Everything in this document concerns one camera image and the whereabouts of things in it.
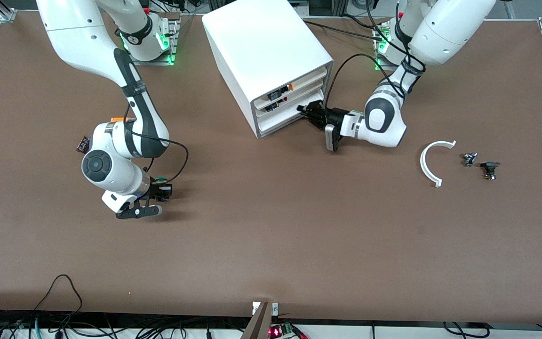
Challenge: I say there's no small black push button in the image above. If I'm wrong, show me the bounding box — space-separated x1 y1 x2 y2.
480 161 501 181

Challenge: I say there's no black orange electronic component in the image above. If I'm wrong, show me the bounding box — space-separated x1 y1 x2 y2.
268 84 295 102

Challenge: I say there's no black red electronic component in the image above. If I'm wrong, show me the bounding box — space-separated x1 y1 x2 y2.
265 97 288 113

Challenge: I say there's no white curved plastic arc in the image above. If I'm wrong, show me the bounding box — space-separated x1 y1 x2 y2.
420 140 457 188

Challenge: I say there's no circuit board with red display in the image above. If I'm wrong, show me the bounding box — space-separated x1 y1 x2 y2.
269 323 307 339

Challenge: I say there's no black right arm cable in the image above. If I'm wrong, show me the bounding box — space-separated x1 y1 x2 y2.
125 106 190 184

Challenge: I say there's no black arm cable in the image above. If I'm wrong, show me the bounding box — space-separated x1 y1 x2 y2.
323 0 427 113
125 106 190 184

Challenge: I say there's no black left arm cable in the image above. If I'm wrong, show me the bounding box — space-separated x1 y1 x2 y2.
323 0 427 113

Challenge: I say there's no black cable across table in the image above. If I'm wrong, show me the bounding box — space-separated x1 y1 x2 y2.
302 14 387 40

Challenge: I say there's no black looped cable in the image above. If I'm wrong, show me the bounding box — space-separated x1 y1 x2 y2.
33 274 83 314

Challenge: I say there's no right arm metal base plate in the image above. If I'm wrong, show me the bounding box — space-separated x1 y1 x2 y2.
126 14 180 65

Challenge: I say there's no black cable bundle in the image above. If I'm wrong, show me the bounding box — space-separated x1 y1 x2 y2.
0 308 248 339

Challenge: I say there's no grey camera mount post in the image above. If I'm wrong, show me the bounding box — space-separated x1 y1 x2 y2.
240 301 274 339

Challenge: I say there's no black coiled cable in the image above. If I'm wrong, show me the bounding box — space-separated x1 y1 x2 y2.
443 322 490 339

